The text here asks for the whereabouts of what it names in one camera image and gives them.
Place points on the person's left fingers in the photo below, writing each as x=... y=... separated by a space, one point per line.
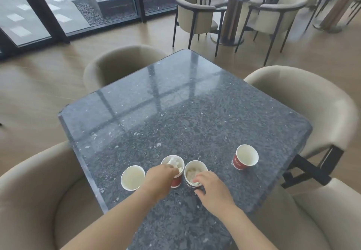
x=174 y=169

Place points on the person's left forearm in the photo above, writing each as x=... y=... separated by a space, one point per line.
x=110 y=220

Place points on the person's right forearm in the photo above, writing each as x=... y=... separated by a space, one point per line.
x=249 y=233

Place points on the white tissue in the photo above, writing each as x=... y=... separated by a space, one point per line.
x=175 y=163
x=194 y=172

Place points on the person's right hand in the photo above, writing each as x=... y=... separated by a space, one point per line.
x=217 y=193

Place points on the beige upholstered armchair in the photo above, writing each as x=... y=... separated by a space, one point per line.
x=313 y=218
x=307 y=108
x=31 y=199
x=118 y=63

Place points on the person's right thumb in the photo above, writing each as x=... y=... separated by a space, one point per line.
x=199 y=193

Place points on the red paper cup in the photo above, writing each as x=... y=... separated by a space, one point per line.
x=132 y=178
x=191 y=178
x=177 y=181
x=244 y=157

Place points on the person's left hand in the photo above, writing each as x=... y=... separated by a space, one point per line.
x=158 y=180

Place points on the black window frame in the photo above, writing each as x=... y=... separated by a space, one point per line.
x=38 y=7

